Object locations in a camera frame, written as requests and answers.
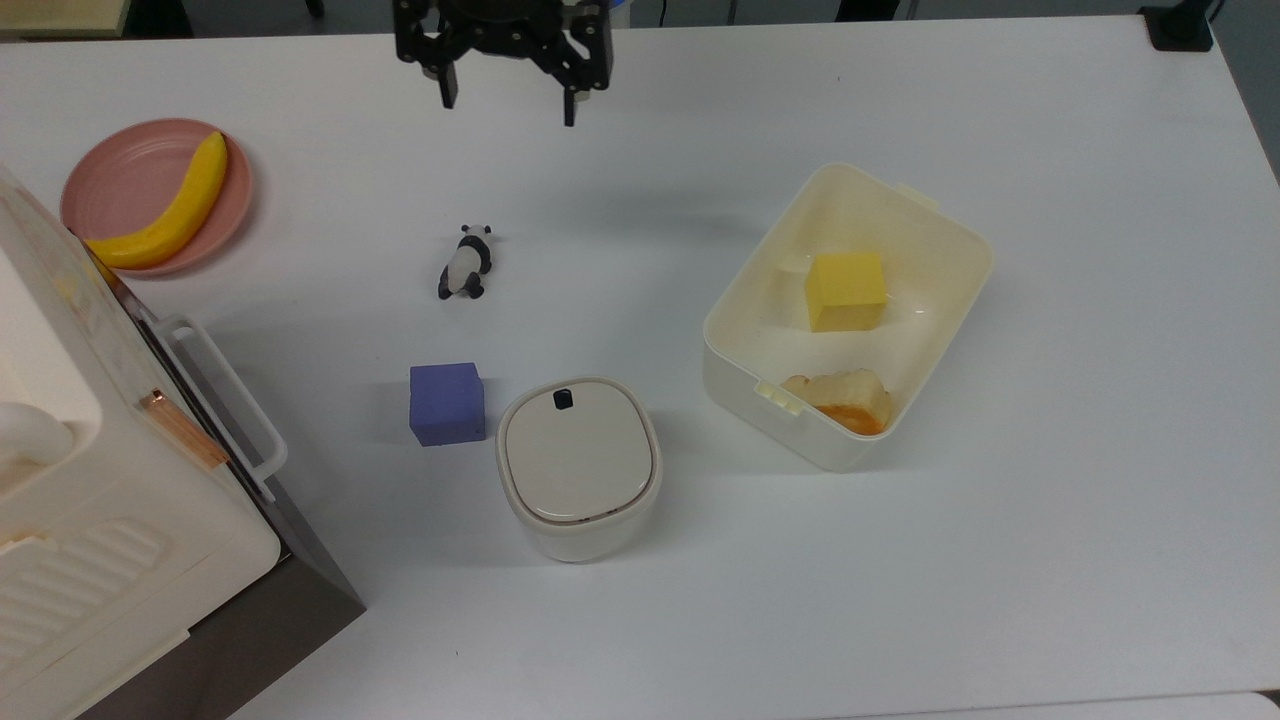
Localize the yellow foam cube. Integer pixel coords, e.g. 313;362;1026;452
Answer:
804;251;889;334

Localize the white plastic storage box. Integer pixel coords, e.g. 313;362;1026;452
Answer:
701;162;996;474

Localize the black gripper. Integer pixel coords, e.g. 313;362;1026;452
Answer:
392;0;615;129

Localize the black clamp mount base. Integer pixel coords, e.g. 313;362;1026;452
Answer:
1139;0;1217;54

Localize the small panda figurine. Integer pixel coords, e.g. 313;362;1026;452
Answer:
436;223;495;302

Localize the toy bread with orange filling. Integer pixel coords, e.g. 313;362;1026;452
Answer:
779;367;895;437

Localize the yellow toy banana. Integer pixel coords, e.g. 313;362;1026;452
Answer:
84;130;230;272

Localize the beige trash can with lid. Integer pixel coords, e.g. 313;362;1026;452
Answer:
494;375;665;564

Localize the pink plate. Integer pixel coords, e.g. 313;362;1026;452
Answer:
59;117;257;279

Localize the purple foam cube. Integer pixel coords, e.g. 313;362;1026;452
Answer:
408;361;488;448

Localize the light wooden board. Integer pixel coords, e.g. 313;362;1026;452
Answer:
0;0;134;40

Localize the cream toy oven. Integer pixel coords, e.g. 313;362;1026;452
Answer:
0;165;290;720

